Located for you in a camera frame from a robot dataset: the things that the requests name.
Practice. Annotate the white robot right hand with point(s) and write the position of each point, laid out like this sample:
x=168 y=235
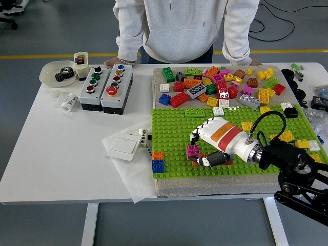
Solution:
x=225 y=135

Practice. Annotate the person's right hand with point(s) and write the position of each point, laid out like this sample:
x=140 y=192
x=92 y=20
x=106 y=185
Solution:
x=112 y=62

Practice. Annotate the person's left hand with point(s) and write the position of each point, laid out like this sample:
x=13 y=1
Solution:
x=256 y=61

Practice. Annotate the magenta four-stud brick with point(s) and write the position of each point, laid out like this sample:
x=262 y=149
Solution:
x=193 y=151

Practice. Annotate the person's left forearm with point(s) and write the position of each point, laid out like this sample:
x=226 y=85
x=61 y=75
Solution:
x=237 y=48

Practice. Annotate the person's right forearm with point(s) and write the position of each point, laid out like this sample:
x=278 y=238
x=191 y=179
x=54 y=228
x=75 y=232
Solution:
x=128 y=48

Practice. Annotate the small yellow brick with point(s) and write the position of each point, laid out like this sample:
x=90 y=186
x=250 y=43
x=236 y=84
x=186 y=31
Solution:
x=249 y=71

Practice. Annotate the salmon brown brick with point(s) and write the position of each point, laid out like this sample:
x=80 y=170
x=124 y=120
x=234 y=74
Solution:
x=239 y=73

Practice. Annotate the yellow four-stud brick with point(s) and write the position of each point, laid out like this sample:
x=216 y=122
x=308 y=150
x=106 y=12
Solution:
x=247 y=126
x=265 y=110
x=316 y=157
x=212 y=102

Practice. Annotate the white four-stud brick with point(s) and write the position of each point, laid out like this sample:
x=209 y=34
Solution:
x=164 y=87
x=224 y=103
x=218 y=111

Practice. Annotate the shiny yellow brick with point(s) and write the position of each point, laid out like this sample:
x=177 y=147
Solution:
x=237 y=79

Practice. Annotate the orange eight-stud brick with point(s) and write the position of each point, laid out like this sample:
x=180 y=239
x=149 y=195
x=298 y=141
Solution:
x=192 y=83
x=203 y=155

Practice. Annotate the pink brick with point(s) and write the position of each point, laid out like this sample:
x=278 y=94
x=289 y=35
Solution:
x=205 y=72
x=234 y=84

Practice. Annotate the small green brick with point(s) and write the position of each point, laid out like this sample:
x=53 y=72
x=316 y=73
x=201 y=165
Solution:
x=223 y=68

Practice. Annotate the yellow eight-stud brick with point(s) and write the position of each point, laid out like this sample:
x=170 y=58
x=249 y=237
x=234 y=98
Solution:
x=263 y=95

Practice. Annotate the lime green flat brick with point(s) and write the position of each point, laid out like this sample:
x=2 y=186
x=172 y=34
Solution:
x=195 y=113

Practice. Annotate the light grey eight-stud brick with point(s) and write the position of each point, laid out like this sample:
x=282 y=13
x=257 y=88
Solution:
x=249 y=101

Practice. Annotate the red eight-stud brick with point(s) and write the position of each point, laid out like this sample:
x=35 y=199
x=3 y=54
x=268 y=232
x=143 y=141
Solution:
x=178 y=100
x=221 y=88

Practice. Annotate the dark green brick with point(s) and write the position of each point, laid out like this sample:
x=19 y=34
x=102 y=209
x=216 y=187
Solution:
x=211 y=88
x=168 y=74

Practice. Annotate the grey upturned brick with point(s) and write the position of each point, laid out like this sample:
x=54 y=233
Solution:
x=196 y=91

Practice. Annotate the green baseplate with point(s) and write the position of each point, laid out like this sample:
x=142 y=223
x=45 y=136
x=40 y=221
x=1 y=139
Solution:
x=169 y=133

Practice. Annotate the maroon brick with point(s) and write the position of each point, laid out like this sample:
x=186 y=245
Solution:
x=197 y=77

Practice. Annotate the black brick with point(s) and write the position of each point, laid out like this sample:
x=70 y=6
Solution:
x=291 y=113

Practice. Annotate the blue four-stud brick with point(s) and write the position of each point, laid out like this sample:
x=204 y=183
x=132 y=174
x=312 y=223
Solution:
x=158 y=166
x=164 y=99

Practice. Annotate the red four-stud brick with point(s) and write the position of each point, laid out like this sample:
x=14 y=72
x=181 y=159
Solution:
x=179 y=86

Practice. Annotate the dark grey arch brick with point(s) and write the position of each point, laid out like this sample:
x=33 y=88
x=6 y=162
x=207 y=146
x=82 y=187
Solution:
x=179 y=77

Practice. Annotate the orange four-stud brick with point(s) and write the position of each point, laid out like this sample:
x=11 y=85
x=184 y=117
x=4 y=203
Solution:
x=158 y=155

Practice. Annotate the grey emergency-stop control box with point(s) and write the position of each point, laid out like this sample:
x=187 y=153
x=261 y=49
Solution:
x=123 y=84

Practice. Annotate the grey four-button control box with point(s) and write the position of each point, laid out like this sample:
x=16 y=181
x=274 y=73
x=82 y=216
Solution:
x=85 y=96

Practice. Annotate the grey metal tool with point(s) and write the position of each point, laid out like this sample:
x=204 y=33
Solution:
x=298 y=74

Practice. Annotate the black metal gear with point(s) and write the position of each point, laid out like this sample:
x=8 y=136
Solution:
x=59 y=77
x=69 y=74

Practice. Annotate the white pipe tee fitting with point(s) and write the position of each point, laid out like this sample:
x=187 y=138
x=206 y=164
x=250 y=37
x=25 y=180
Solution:
x=68 y=102

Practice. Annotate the white plastic bowl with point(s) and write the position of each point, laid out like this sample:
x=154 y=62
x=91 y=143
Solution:
x=48 y=74

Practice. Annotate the blue plastic packet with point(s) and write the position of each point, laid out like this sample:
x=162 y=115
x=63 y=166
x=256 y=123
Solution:
x=322 y=91

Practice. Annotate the black printed box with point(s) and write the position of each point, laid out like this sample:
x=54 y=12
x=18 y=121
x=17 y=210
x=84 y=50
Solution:
x=319 y=101

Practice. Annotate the person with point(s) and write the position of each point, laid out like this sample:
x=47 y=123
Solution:
x=184 y=28

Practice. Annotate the white printed tube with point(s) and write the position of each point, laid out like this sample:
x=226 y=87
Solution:
x=142 y=138

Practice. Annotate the clear bag of screws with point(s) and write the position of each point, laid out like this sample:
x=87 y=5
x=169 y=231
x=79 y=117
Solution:
x=317 y=119

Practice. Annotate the white tissue paper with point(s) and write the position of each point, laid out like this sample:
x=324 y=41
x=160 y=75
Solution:
x=135 y=179

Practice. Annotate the white table leg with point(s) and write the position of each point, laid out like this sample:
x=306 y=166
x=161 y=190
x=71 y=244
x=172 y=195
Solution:
x=89 y=225
x=275 y=225

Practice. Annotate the white desk leg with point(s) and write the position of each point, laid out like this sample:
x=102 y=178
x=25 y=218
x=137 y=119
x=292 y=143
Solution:
x=26 y=2

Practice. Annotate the black office chair base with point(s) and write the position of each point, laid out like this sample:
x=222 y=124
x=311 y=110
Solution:
x=11 y=24

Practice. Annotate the cream switch box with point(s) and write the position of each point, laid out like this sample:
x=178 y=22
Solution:
x=82 y=70

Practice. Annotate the white wall switch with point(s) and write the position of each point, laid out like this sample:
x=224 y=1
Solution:
x=123 y=146

